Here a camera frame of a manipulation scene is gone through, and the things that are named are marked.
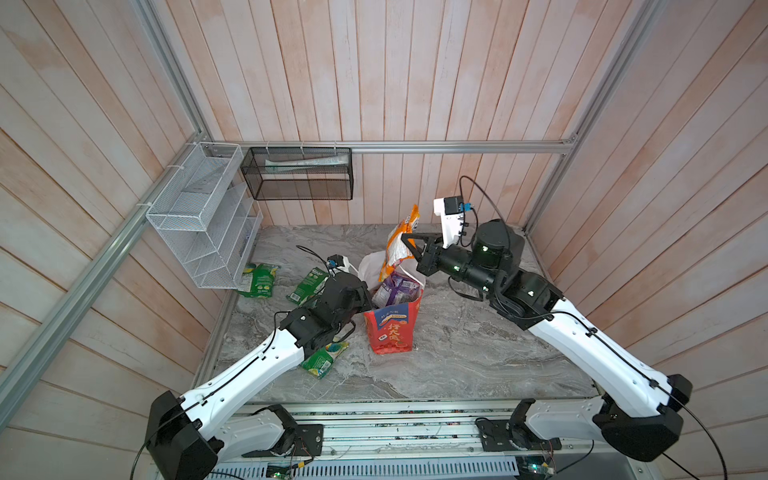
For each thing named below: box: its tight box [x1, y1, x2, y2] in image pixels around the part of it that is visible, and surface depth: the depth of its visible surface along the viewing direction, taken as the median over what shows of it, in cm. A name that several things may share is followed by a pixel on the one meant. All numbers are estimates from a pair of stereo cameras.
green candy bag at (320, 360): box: [300, 342, 350, 379], surface depth 85 cm
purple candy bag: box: [372, 272, 420, 308], surface depth 87 cm
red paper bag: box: [364, 288, 424, 355], surface depth 78 cm
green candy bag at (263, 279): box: [237, 263, 280, 299], surface depth 103 cm
